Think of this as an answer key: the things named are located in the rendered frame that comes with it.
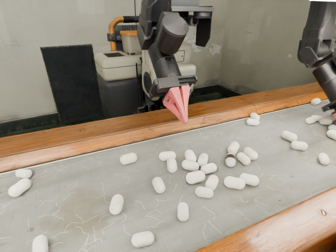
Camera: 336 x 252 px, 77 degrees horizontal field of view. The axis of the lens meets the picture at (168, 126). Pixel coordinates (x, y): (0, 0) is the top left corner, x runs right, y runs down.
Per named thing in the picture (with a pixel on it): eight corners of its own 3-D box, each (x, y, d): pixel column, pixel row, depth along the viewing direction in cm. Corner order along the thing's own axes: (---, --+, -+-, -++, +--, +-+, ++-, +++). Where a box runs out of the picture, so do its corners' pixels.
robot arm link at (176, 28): (166, 33, 58) (136, 32, 54) (182, -6, 48) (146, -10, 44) (179, 69, 54) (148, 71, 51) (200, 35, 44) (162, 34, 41)
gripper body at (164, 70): (199, 81, 47) (188, 54, 50) (156, 86, 44) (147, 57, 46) (188, 95, 53) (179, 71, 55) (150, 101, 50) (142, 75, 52)
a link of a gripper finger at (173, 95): (211, 113, 45) (196, 76, 48) (181, 118, 42) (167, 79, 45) (198, 125, 51) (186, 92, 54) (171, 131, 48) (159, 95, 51)
